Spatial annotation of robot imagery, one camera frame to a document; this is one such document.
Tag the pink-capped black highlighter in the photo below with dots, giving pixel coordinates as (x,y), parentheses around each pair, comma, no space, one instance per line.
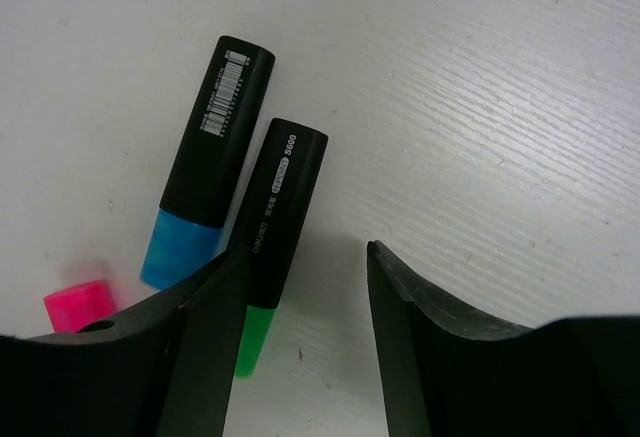
(72,308)

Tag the blue-capped black highlighter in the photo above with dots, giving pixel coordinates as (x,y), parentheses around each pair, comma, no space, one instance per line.
(198,193)

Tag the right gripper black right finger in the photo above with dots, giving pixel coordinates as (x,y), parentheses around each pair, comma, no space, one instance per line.
(448,368)

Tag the green-capped black highlighter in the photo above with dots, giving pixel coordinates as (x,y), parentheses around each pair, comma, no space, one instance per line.
(269,224)

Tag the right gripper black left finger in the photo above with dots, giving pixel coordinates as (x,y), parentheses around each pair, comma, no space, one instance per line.
(162,367)

